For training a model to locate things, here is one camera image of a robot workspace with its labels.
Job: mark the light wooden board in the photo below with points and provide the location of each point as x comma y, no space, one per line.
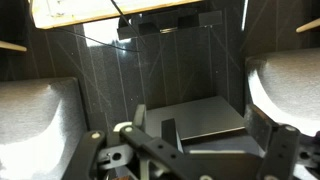
100,11

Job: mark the black flat box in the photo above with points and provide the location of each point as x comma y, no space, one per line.
200,116

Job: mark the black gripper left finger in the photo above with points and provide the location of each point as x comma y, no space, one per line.
156,146

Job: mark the black rectangular device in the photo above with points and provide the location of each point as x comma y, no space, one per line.
186,21

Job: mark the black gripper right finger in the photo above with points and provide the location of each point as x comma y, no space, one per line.
280,146

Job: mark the light wooden bar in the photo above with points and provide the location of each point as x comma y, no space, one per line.
308,26
11,46

